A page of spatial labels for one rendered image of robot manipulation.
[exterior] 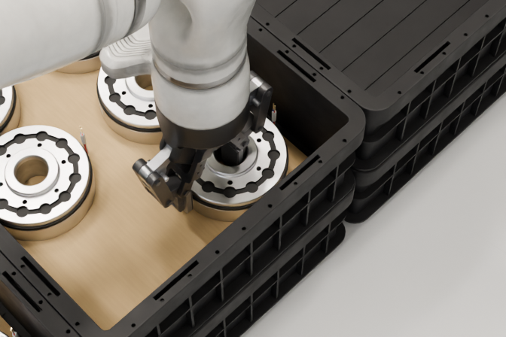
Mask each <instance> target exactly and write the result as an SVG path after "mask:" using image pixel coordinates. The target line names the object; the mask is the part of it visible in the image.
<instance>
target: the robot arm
mask: <svg viewBox="0 0 506 337"><path fill-rule="evenodd" d="M255 2H256V0H0V90H1V89H4V88H6V87H10V86H13V85H15V84H18V83H22V82H25V81H28V80H31V79H34V78H37V77H40V76H42V75H45V74H49V73H51V72H53V71H56V70H58V69H61V68H63V67H66V66H67V65H70V64H72V63H74V62H77V61H78V60H80V59H83V58H85V57H87V56H89V55H91V54H93V53H95V52H97V51H99V50H101V51H100V53H99V58H100V62H101V66H102V70H103V71H104V72H105V73H106V74H107V75H108V76H109V77H111V78H113V79H124V78H128V77H135V76H138V75H144V74H151V79H152V85H153V91H154V103H155V108H156V114H157V121H158V123H159V125H160V128H161V131H162V133H163V137H162V139H161V141H160V152H159V153H158V154H157V155H156V156H155V157H154V158H153V159H151V160H148V161H147V162H146V161H145V160H144V159H143V158H140V159H138V160H136V161H135V163H134V164H133V167H132V169H133V171H134V172H135V174H136V176H137V177H138V179H139V180H140V182H141V183H142V185H143V187H144V188H145V189H146V190H147V191H148V192H149V193H150V194H151V195H152V196H153V197H154V198H155V199H156V200H157V201H158V202H159V203H160V204H161V205H162V206H163V207H164V208H168V207H169V206H170V205H173V206H174V207H175V208H176V209H177V210H178V211H179V212H182V211H184V212H185V213H187V214H188V213H189V212H190V211H191V210H193V209H194V204H193V196H192V190H191V187H192V185H193V182H194V181H195V180H196V179H198V178H200V177H201V175H202V173H203V169H204V167H205V164H206V161H207V159H208V158H209V157H211V155H212V153H213V152H214V151H215V150H217V149H218V148H221V158H222V159H223V161H225V162H226V164H228V165H229V166H235V165H239V164H240V163H241V162H243V160H244V159H245V147H246V146H247V145H248V143H249V141H250V140H249V138H248V137H249V136H250V134H251V133H252V132H254V133H255V134H257V133H259V132H260V131H261V130H262V129H263V127H264V124H265V121H266V118H267V112H268V109H269V106H270V100H271V96H272V93H273V88H272V87H271V86H270V85H269V84H268V83H267V82H266V81H264V80H263V79H262V78H261V77H260V76H258V75H257V74H256V73H255V72H254V71H250V64H249V59H248V53H247V23H248V19H249V17H250V15H251V12H252V9H253V7H254V5H255ZM176 173H177V174H178V175H179V176H180V177H181V178H180V177H179V176H178V175H177V174H176Z"/></svg>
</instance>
